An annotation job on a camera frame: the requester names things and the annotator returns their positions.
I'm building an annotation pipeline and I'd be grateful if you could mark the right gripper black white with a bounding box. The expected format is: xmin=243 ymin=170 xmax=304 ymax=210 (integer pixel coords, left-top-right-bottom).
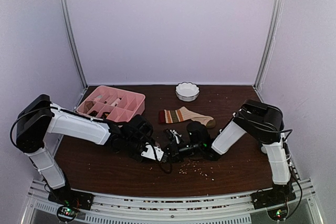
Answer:
xmin=163 ymin=140 xmax=202 ymax=163

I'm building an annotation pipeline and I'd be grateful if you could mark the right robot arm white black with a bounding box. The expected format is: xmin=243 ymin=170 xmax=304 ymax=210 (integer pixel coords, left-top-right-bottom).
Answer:
xmin=164 ymin=100 xmax=292 ymax=204

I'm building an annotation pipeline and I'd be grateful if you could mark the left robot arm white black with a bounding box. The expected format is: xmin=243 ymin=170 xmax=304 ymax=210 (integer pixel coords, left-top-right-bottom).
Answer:
xmin=9 ymin=94 xmax=167 ymax=205

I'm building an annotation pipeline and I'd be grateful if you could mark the striped beige brown sock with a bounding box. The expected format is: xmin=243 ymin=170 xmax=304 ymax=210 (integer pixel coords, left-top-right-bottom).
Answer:
xmin=158 ymin=106 xmax=216 ymax=129

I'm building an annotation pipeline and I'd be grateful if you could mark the white scalloped ceramic bowl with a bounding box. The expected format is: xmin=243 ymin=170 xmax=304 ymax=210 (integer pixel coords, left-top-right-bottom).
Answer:
xmin=175 ymin=82 xmax=200 ymax=102

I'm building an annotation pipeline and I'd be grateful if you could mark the pink divided organizer tray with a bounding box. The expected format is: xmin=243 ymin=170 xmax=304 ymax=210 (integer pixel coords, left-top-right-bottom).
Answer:
xmin=76 ymin=86 xmax=145 ymax=122

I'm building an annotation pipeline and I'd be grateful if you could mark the white cup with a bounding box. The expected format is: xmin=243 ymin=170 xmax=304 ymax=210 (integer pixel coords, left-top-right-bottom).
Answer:
xmin=260 ymin=145 xmax=267 ymax=154

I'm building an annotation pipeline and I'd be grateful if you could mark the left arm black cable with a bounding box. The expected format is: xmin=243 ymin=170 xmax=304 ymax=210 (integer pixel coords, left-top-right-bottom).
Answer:
xmin=156 ymin=159 xmax=174 ymax=175

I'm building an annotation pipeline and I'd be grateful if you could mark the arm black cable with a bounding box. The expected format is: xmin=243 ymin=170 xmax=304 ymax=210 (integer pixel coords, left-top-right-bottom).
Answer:
xmin=156 ymin=159 xmax=174 ymax=175
xmin=278 ymin=129 xmax=293 ymax=146

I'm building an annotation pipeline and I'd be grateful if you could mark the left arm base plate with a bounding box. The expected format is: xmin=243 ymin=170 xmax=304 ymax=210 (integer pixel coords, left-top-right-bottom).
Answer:
xmin=46 ymin=182 xmax=94 ymax=210

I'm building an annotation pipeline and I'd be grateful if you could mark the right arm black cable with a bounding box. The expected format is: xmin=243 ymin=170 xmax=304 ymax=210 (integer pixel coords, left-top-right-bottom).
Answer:
xmin=278 ymin=129 xmax=293 ymax=146

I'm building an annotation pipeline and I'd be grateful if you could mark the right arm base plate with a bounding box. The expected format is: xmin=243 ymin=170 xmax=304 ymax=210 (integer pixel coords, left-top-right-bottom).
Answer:
xmin=250 ymin=188 xmax=296 ymax=209

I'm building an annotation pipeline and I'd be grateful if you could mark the aluminium front table rail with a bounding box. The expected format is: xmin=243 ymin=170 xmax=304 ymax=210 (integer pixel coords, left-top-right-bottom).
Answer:
xmin=18 ymin=179 xmax=327 ymax=223

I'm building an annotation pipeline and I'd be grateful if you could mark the right aluminium corner post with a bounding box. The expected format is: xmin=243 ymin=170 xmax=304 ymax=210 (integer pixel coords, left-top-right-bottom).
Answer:
xmin=254 ymin=0 xmax=283 ymax=93

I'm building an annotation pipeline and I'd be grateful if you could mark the aluminium corner post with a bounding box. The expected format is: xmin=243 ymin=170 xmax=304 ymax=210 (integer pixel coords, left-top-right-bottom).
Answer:
xmin=254 ymin=0 xmax=283 ymax=93
xmin=60 ymin=0 xmax=88 ymax=89

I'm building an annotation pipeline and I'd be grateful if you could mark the left aluminium corner post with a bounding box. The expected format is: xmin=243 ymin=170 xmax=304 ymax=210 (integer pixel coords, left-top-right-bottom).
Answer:
xmin=60 ymin=0 xmax=88 ymax=89

